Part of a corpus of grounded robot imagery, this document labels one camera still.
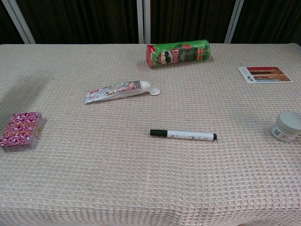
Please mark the beige waffle tablecloth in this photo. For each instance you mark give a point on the beige waffle tablecloth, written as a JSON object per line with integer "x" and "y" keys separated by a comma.
{"x": 117, "y": 176}

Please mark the green Pringles can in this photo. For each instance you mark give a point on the green Pringles can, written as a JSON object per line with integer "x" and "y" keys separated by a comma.
{"x": 178, "y": 53}

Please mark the black marker pen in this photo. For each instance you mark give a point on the black marker pen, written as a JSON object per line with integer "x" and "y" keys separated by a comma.
{"x": 188, "y": 135}

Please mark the red striped postcard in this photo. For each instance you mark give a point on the red striped postcard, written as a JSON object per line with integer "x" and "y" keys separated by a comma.
{"x": 264, "y": 74}

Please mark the white frame post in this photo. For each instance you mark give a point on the white frame post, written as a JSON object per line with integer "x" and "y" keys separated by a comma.
{"x": 234, "y": 21}
{"x": 20, "y": 23}
{"x": 144, "y": 21}

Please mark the dark curtain panel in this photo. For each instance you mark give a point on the dark curtain panel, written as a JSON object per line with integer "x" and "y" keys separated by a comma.
{"x": 270, "y": 21}
{"x": 7, "y": 30}
{"x": 82, "y": 21}
{"x": 188, "y": 18}

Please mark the small patterned bottle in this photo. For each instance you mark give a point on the small patterned bottle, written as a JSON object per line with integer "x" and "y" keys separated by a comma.
{"x": 117, "y": 90}

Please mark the white plastic jar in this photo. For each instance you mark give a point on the white plastic jar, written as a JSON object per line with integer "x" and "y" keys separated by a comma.
{"x": 285, "y": 128}

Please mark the pink patterned card deck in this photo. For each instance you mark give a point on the pink patterned card deck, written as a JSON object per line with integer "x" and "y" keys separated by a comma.
{"x": 20, "y": 130}

